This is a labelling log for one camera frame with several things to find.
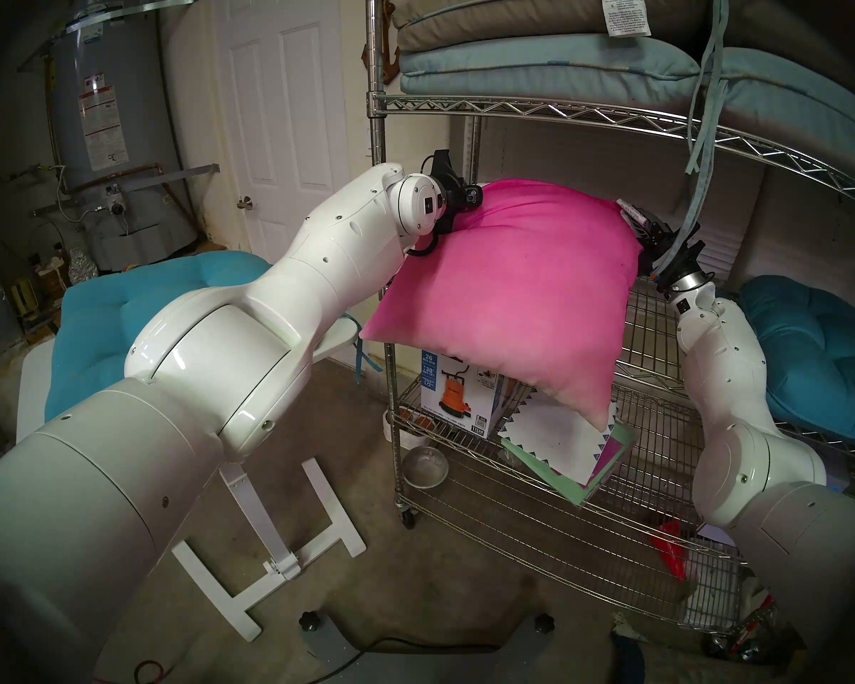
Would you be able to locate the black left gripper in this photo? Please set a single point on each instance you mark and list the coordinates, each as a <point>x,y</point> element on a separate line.
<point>463,199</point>

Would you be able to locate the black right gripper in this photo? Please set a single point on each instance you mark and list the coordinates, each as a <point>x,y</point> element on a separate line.
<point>673,251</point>

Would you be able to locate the pink splatter print cushion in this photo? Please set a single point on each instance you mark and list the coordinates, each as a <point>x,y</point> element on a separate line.
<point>520,298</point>

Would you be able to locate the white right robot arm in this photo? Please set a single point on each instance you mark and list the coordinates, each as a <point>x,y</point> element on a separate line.
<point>741,419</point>

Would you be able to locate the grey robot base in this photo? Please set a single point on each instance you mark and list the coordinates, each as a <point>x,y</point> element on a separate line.
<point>427,668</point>

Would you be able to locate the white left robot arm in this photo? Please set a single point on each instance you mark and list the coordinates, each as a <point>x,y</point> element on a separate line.
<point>206,362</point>

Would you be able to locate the light blue bench cushion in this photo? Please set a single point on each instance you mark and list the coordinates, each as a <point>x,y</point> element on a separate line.
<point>541,66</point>

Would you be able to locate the beige bench cushion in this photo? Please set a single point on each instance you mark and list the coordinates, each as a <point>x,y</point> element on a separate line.
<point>506,6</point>

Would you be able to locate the teal round tufted cushion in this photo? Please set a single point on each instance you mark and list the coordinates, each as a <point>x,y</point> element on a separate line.
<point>819,355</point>

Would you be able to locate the teal square tufted cushion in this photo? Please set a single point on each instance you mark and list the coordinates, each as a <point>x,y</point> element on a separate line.
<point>114,312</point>

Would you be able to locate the white panel door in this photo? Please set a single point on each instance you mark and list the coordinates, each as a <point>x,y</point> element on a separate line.
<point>292,120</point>

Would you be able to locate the utility pump cardboard box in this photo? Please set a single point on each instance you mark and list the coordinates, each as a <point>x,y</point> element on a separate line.
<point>456,397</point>

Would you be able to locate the pink paper sheet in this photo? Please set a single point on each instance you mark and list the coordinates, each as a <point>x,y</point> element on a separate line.
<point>613,458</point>

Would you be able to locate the white zigzag paper pad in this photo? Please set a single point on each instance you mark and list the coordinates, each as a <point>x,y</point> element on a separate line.
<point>541,469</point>

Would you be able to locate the small metal bowl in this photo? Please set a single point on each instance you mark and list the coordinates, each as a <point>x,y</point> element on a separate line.
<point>425,467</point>

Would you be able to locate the red plastic item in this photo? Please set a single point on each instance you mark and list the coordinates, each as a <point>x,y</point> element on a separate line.
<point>668,551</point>

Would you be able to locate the grey water heater tank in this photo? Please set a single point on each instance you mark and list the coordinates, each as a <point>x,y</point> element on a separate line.
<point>114,84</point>

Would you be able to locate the crumpled foil piece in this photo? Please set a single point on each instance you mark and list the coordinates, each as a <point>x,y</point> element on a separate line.
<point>83,266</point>

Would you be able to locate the dark blue fabric piece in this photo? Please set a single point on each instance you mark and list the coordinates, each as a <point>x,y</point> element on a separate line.
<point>628,657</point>

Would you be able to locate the white overbed table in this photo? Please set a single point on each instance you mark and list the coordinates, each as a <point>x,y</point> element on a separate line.
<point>32,390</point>

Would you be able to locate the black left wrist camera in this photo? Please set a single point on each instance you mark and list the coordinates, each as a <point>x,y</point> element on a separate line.
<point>443,166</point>

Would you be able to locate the wooden anchor wall decor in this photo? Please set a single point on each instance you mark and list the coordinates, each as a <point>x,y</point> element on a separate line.
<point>390,63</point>

